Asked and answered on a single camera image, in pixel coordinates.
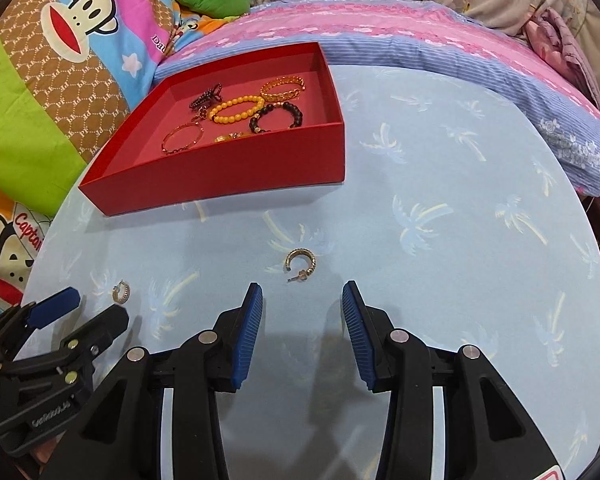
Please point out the pink folded cloth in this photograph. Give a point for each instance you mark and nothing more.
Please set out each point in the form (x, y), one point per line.
(551, 39)

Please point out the colourful monkey cartoon blanket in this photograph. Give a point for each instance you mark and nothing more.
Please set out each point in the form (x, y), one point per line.
(70, 72)

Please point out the thin gold bangle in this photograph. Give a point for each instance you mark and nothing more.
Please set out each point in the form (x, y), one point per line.
(182, 137)

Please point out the red cardboard tray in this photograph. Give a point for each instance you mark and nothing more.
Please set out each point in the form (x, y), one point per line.
(279, 125)

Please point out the light blue palm tablecloth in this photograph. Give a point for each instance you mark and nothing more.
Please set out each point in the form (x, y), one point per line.
(454, 217)

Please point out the pink and blue pillow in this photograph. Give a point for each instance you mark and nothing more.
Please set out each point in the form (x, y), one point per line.
(421, 36)

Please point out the person's left hand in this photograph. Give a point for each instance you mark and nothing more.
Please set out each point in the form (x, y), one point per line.
(43, 452)

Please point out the gold hoop earring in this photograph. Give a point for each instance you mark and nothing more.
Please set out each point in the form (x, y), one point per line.
(299, 264)

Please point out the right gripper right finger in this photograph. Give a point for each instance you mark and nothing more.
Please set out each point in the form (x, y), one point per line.
(487, 432)

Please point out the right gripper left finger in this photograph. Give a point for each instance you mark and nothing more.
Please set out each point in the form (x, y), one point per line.
(117, 434)

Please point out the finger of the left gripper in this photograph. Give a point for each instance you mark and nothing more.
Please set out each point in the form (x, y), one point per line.
(47, 311)
(100, 329)

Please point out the purple garnet bead strand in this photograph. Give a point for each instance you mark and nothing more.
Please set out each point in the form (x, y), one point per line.
(206, 100)

